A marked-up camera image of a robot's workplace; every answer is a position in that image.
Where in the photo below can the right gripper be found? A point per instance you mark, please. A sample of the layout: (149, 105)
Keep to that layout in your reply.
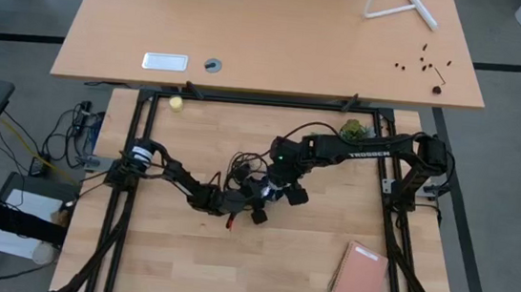
(289, 175)

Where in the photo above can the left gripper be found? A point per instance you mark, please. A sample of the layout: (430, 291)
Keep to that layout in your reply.
(236, 203)

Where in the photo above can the chrome lamp base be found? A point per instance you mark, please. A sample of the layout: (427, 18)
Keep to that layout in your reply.
(278, 197)

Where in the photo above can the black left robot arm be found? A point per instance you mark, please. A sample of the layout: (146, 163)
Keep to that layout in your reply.
(181, 174)

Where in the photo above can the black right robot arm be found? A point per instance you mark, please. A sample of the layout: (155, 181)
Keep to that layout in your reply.
(360, 153)

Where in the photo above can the potted succulent plant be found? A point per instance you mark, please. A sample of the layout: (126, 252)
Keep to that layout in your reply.
(353, 128)

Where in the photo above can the pink spiral notebook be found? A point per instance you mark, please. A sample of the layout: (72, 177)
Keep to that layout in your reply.
(360, 278)

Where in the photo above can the light wooden desk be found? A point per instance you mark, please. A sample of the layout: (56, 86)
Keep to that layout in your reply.
(276, 32)

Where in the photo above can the black allen key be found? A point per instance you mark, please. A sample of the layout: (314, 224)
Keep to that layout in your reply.
(440, 76)

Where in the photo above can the white sheet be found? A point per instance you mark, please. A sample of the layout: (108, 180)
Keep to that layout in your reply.
(30, 203)

